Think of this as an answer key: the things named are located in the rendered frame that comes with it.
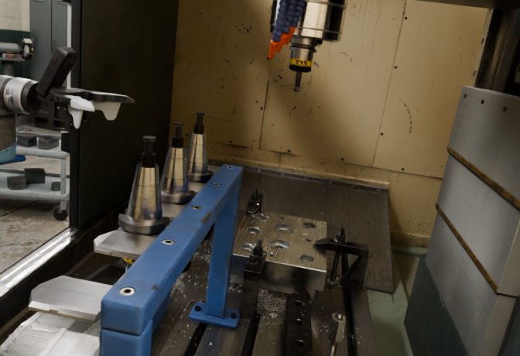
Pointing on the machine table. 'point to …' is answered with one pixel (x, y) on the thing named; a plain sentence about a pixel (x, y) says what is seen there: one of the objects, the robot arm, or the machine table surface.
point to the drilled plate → (313, 274)
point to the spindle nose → (318, 9)
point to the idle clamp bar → (292, 339)
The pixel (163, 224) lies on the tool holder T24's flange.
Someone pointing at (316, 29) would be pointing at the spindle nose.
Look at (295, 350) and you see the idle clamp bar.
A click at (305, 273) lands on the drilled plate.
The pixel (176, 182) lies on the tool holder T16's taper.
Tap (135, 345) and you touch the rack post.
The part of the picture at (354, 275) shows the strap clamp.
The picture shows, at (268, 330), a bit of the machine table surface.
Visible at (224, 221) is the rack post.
